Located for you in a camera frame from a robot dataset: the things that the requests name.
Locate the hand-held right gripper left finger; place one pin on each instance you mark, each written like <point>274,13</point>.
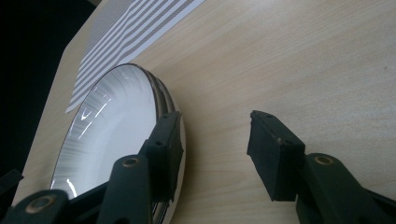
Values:
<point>162,149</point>

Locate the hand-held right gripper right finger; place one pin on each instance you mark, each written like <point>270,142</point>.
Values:
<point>274,155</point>

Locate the white plate with dark rim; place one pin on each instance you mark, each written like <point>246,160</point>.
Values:
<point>118,124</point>
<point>169,99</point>

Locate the brown and white striped placemat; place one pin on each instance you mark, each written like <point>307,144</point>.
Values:
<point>124,34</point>

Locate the black board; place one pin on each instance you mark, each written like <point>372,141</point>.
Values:
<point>28,77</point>

